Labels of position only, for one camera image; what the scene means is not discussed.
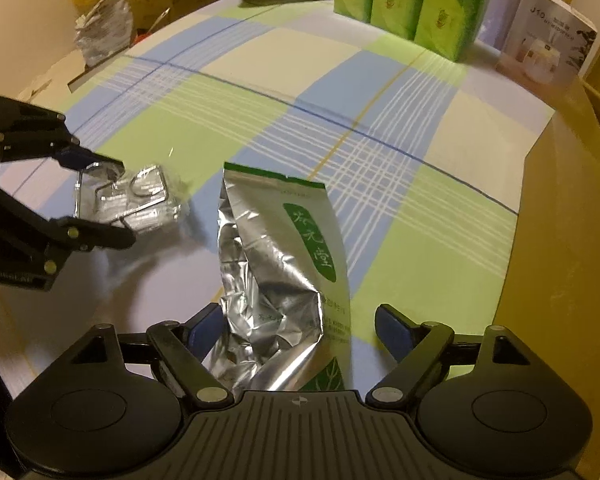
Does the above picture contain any silver green foil tea bag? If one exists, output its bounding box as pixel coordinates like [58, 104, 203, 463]
[202, 161, 354, 392]

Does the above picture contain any large brown cardboard box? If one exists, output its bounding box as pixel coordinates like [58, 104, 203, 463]
[496, 75, 600, 480]

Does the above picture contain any crumpled silver foil bag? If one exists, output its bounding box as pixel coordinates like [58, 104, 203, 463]
[74, 0, 134, 68]

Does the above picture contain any desktop with checked tablecloth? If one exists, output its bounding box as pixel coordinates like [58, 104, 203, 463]
[0, 0, 583, 411]

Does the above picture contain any white humidifier box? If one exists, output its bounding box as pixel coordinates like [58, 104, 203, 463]
[496, 0, 599, 92]

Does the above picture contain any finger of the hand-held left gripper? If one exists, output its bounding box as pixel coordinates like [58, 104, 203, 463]
[0, 94, 126, 176]
[0, 177, 136, 276]

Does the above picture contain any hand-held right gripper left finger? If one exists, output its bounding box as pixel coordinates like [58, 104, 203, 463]
[70, 304, 234, 407]

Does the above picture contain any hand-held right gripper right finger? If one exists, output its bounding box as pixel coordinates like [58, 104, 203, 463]
[366, 304, 531, 409]

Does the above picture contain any clear plastic hook packaging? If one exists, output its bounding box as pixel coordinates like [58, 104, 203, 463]
[72, 162, 189, 234]

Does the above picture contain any green tissue multipack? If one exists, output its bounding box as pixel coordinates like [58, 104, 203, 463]
[333, 0, 496, 63]

